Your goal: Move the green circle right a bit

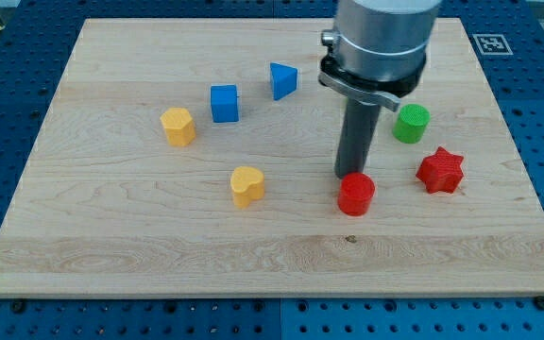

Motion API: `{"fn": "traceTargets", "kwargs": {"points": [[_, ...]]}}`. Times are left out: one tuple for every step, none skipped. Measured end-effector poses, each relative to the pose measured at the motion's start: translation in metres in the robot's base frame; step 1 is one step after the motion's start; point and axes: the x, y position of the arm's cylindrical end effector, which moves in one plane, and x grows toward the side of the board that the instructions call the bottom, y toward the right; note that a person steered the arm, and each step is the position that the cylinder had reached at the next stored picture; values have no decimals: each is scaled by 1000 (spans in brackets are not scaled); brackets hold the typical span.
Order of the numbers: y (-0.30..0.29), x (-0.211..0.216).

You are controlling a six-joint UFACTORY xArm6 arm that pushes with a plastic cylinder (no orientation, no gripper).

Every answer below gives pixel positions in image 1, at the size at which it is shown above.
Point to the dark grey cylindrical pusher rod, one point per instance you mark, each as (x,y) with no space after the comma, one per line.
(357,132)

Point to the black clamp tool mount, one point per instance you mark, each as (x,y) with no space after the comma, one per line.
(383,93)

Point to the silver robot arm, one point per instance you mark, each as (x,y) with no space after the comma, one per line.
(376,53)

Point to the green cylinder block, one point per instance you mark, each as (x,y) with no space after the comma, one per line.
(411,123)

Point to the red cylinder block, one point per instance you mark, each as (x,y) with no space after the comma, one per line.
(355,194)

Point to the blue triangle block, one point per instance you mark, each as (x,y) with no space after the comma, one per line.
(283,79)

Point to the red star block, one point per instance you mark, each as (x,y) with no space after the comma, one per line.
(441,172)

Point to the white fiducial marker tag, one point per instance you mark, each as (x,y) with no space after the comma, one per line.
(490,44)

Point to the yellow heart block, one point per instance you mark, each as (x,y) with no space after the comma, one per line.
(246,184)

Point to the blue cube block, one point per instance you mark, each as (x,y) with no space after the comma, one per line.
(224,103)

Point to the yellow hexagon block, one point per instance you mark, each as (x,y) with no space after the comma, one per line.
(179,126)

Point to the light wooden board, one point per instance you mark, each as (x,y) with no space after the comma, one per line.
(107,208)

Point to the black bolt front right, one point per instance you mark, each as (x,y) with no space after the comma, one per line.
(538,302)

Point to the black bolt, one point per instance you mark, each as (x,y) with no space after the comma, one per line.
(538,302)
(17,306)

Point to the black bolt front left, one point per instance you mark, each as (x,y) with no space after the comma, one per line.
(17,306)

